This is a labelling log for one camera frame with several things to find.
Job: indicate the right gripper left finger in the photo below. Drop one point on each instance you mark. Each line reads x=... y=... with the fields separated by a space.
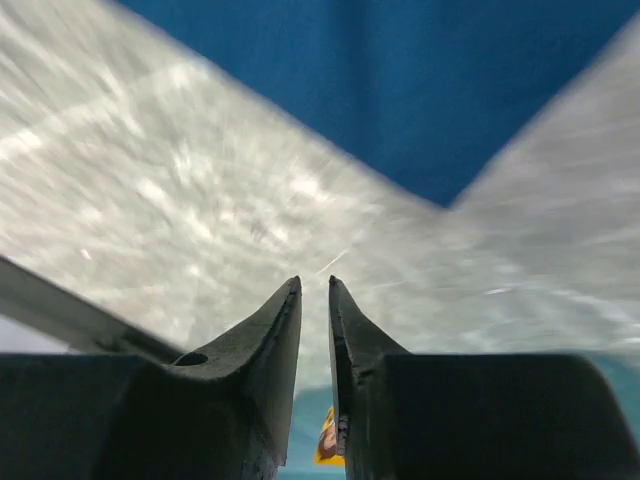
x=222 y=411

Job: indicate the aluminium frame rail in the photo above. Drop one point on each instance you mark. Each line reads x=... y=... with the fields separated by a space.
x=37 y=303

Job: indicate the blue t shirt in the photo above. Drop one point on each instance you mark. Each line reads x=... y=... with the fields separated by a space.
x=423 y=92

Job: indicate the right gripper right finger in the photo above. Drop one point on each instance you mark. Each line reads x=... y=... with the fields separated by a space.
x=539 y=415

